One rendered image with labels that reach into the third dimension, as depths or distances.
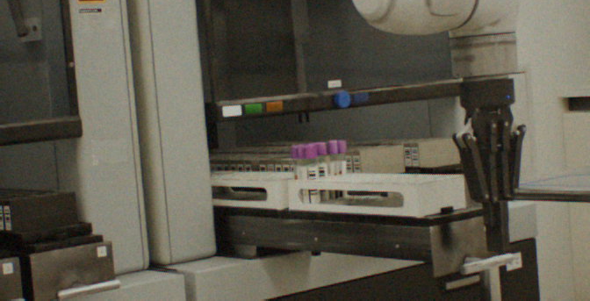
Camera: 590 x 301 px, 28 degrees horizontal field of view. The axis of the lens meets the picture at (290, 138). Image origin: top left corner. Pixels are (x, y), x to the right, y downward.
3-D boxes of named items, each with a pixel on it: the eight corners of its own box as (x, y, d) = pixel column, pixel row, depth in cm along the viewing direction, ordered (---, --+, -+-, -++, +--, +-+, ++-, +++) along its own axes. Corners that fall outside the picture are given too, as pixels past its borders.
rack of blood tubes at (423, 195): (287, 218, 190) (284, 180, 189) (334, 210, 196) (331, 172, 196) (420, 226, 167) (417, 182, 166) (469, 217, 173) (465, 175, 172)
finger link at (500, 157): (480, 120, 163) (486, 119, 164) (487, 201, 164) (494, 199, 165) (501, 120, 160) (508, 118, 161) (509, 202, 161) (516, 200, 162)
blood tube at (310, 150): (312, 215, 187) (305, 145, 186) (321, 214, 187) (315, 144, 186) (311, 217, 185) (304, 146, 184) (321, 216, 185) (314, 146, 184)
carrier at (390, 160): (399, 175, 228) (396, 145, 228) (406, 175, 227) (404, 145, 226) (354, 182, 221) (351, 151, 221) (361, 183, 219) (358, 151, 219)
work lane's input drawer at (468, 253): (161, 248, 216) (157, 200, 216) (222, 237, 225) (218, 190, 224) (456, 281, 160) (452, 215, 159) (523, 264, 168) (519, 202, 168)
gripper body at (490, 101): (485, 77, 167) (490, 143, 167) (443, 82, 162) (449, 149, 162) (527, 75, 161) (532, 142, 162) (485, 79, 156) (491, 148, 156)
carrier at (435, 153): (453, 167, 238) (451, 137, 238) (461, 167, 236) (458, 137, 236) (412, 174, 231) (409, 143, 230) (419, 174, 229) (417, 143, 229)
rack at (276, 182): (177, 211, 214) (175, 177, 214) (222, 204, 220) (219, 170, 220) (280, 218, 191) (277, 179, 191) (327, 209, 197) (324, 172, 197)
